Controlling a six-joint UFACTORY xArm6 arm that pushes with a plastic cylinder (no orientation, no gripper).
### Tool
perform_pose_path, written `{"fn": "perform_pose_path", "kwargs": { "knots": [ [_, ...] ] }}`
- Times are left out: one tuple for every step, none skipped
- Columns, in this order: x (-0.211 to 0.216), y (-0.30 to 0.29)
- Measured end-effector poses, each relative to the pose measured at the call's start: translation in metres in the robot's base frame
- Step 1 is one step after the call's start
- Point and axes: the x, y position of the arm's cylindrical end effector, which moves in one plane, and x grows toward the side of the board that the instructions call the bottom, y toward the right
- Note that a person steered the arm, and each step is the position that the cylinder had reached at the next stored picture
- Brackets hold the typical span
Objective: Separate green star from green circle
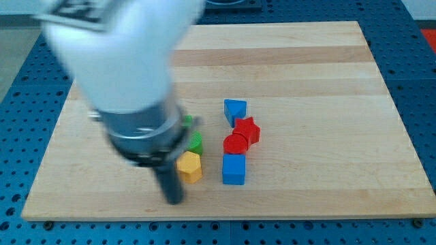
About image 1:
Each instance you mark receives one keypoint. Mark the blue triangle block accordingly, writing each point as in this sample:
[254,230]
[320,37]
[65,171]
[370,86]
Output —
[234,109]

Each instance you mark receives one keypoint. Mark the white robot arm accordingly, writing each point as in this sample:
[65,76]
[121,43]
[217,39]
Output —
[120,53]

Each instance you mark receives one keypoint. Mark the green star block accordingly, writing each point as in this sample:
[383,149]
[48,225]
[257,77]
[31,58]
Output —
[187,121]

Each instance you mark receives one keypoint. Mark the green circle block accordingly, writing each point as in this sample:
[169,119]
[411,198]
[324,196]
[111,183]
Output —
[195,144]

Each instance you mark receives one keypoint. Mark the wooden board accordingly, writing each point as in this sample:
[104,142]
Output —
[297,123]

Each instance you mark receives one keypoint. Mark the yellow hexagon block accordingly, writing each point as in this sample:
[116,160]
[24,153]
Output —
[189,167]

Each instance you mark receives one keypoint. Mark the blue square block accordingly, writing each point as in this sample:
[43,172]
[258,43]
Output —
[234,169]

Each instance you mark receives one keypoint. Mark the red star block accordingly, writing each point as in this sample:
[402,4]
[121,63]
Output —
[248,129]

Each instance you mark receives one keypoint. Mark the blue perforated table plate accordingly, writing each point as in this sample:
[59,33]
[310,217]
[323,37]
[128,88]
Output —
[34,88]

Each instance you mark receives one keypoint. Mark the red circle block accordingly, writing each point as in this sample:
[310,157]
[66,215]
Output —
[235,144]

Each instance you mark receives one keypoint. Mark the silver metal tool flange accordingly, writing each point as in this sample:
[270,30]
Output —
[151,136]

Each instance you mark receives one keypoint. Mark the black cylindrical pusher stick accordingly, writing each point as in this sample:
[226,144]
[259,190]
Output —
[170,183]

